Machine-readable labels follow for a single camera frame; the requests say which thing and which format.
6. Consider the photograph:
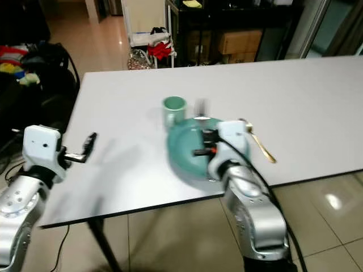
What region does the green cup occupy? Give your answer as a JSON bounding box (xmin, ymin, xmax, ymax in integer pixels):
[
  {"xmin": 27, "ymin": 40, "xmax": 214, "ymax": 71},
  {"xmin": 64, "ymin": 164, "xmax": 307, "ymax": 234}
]
[{"xmin": 162, "ymin": 96, "xmax": 187, "ymax": 130}]

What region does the white rack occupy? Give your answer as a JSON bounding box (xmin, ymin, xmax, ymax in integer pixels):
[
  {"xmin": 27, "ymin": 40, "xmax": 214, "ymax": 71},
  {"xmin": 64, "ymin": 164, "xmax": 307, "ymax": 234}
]
[{"xmin": 122, "ymin": 0, "xmax": 176, "ymax": 70}]

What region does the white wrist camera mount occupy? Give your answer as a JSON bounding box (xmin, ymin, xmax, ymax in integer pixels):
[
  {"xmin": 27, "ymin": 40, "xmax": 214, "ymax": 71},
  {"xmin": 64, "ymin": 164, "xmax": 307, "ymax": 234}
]
[
  {"xmin": 207, "ymin": 120, "xmax": 250, "ymax": 182},
  {"xmin": 23, "ymin": 125, "xmax": 64, "ymax": 173}
]

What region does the red yellow cloth pile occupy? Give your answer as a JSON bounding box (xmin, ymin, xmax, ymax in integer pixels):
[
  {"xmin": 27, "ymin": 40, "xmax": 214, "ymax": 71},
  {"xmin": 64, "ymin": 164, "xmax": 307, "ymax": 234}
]
[{"xmin": 0, "ymin": 45, "xmax": 40, "ymax": 86}]

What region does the black shelf unit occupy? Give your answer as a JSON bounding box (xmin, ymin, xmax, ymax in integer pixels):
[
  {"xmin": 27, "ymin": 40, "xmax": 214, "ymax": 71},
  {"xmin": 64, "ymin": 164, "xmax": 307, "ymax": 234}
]
[{"xmin": 166, "ymin": 0, "xmax": 307, "ymax": 63}]

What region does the green plate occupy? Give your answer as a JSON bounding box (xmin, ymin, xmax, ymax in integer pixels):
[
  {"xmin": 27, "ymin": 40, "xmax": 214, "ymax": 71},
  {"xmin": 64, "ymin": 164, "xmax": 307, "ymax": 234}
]
[{"xmin": 167, "ymin": 117, "xmax": 250, "ymax": 181}]

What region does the large black bag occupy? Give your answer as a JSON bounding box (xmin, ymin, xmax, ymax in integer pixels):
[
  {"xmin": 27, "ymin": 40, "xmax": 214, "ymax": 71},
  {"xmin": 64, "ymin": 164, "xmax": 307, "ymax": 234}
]
[{"xmin": 0, "ymin": 41, "xmax": 81, "ymax": 148}]

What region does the cardboard box in shelf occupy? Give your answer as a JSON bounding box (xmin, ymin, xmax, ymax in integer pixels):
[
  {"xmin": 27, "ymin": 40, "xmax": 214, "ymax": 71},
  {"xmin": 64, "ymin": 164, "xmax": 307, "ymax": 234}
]
[{"xmin": 218, "ymin": 29, "xmax": 263, "ymax": 55}]

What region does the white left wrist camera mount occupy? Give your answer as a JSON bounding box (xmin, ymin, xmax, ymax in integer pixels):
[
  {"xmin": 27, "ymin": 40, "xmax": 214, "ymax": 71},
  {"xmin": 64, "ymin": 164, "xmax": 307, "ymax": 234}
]
[{"xmin": 23, "ymin": 125, "xmax": 64, "ymax": 173}]

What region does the gold spoon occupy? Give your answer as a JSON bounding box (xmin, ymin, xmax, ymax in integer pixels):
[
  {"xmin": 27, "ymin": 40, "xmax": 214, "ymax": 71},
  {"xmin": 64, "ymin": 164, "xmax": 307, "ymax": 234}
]
[{"xmin": 239, "ymin": 118, "xmax": 277, "ymax": 164}]

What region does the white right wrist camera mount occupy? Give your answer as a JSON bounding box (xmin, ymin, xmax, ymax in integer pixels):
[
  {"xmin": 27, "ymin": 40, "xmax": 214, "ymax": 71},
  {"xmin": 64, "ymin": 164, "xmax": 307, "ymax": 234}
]
[{"xmin": 207, "ymin": 120, "xmax": 250, "ymax": 182}]

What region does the white table with black legs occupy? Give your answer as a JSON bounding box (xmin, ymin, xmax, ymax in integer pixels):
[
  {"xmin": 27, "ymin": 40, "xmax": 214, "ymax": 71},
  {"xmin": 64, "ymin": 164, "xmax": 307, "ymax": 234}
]
[{"xmin": 37, "ymin": 55, "xmax": 363, "ymax": 272}]

